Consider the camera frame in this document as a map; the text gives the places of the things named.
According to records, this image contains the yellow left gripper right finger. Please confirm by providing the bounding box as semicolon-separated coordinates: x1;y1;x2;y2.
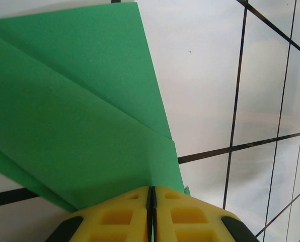
152;186;261;242

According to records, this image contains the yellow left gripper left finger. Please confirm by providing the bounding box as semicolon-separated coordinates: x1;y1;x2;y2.
45;186;151;242

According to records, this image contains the green paper sheet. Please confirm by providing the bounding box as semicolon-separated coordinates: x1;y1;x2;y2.
0;2;191;213

